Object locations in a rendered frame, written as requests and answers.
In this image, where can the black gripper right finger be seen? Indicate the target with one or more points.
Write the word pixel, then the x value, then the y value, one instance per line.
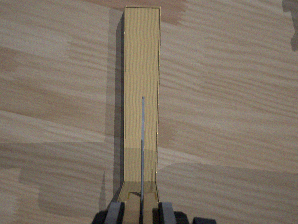
pixel 168 216

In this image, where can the l-shaped wooden frame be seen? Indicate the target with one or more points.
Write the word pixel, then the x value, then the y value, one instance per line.
pixel 142 27

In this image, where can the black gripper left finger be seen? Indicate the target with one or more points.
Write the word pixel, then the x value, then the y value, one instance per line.
pixel 113 216

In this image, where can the black sliding bevel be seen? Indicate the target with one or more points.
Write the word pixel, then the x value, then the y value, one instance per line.
pixel 198 220

